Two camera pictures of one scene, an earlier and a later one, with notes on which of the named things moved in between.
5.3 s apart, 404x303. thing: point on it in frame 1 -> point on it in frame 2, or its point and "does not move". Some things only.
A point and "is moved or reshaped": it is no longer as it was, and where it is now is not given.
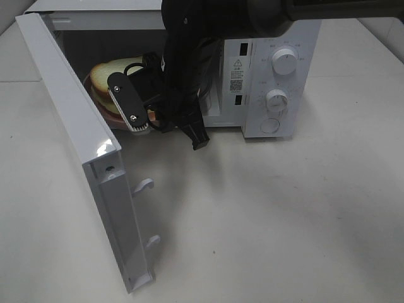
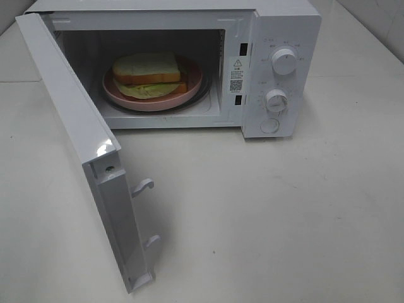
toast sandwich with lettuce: x=99 y=76 is moved or reshaped
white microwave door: x=100 y=149 does not move
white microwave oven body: x=258 y=84 does not move
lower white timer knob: x=276 y=100 does not move
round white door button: x=269 y=125 does not move
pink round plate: x=110 y=112 is moved or reshaped
